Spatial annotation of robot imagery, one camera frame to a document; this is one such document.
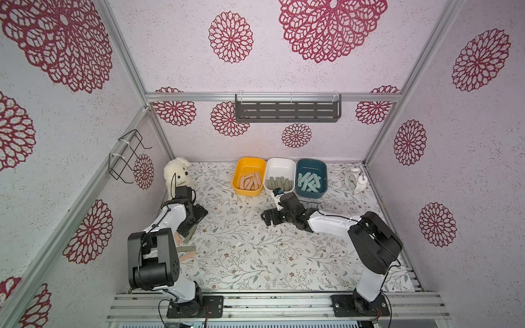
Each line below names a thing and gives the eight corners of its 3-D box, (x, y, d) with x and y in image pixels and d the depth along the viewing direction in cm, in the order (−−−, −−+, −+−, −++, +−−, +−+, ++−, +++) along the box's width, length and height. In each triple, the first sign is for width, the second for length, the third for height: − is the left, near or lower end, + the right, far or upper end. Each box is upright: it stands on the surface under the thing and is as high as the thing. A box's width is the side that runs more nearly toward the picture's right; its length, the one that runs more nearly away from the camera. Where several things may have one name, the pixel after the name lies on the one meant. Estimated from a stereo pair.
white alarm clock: (351, 196, 108) (360, 181, 98) (343, 182, 114) (350, 166, 104) (358, 195, 109) (368, 180, 98) (350, 181, 115) (358, 165, 105)
